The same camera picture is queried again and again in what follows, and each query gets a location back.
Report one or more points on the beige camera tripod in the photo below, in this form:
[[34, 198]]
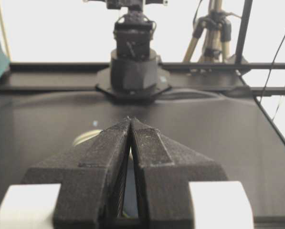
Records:
[[216, 46]]

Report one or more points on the black metal frame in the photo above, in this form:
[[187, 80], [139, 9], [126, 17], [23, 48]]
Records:
[[213, 70]]

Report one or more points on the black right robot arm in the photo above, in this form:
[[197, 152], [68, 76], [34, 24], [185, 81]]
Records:
[[134, 72]]

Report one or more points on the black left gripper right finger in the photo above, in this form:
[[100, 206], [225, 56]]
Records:
[[179, 188]]

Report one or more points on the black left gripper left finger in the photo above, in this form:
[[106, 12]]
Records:
[[76, 189]]

